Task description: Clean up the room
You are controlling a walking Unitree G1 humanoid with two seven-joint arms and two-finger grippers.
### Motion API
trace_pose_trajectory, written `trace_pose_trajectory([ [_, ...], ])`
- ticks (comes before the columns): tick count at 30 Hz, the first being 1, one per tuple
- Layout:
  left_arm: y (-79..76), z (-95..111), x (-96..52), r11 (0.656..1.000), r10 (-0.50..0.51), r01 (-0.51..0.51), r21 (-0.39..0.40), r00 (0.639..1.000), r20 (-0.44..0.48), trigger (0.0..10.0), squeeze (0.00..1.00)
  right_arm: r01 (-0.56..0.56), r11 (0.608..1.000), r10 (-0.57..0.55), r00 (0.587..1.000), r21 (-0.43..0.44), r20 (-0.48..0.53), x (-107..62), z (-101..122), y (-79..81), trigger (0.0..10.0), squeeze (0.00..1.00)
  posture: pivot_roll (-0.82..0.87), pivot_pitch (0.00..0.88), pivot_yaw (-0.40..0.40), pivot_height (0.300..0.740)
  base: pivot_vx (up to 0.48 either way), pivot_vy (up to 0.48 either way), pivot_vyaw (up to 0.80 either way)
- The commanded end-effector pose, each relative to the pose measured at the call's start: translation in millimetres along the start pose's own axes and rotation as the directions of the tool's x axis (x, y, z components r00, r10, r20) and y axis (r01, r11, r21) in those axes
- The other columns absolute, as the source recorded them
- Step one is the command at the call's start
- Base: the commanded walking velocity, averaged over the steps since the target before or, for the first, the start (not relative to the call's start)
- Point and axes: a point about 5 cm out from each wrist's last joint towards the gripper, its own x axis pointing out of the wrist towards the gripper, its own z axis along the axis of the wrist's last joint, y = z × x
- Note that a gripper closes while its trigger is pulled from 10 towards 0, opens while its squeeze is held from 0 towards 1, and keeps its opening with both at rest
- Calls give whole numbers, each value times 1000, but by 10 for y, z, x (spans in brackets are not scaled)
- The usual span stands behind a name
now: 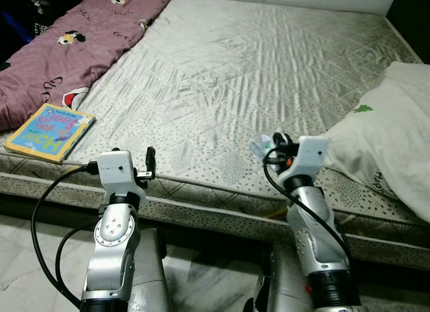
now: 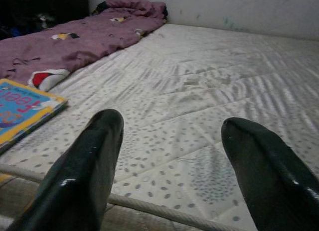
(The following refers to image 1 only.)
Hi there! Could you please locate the clear plastic wrapper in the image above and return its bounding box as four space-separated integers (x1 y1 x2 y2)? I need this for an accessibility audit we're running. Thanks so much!
249 132 277 158

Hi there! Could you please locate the blue yellow children's book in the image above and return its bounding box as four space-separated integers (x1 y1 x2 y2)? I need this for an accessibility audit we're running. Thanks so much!
3 102 96 163

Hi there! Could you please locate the pink cartoon print blanket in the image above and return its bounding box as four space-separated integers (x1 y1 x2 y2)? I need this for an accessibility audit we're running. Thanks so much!
0 0 174 132

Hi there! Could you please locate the white pillow with lettering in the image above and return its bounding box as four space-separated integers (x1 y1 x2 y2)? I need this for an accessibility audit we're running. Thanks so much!
321 62 430 222

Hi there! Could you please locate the grey quilted mattress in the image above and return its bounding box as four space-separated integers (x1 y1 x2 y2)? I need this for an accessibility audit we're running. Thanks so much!
0 0 430 269

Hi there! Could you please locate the dark bed base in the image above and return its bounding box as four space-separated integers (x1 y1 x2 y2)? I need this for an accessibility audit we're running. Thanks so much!
0 191 430 272

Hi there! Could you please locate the silver left robot leg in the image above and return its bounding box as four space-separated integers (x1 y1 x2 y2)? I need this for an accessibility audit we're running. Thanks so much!
126 228 170 312

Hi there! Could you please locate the silver robot leg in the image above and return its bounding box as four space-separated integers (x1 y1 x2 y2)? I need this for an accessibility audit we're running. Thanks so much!
243 241 316 312
126 228 170 312

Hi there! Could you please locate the silver right robot leg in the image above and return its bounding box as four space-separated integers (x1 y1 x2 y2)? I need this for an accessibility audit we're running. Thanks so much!
243 241 316 312

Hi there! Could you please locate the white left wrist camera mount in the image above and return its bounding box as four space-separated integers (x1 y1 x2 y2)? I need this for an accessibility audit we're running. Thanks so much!
96 151 145 198

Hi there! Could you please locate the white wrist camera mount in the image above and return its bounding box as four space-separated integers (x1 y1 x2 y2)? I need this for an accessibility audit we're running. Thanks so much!
96 151 145 198
277 135 331 188

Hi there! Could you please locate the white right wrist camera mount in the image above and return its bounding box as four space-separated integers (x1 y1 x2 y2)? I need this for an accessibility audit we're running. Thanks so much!
277 135 331 188

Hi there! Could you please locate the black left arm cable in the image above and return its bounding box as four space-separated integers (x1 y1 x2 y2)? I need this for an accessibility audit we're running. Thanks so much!
32 162 101 307

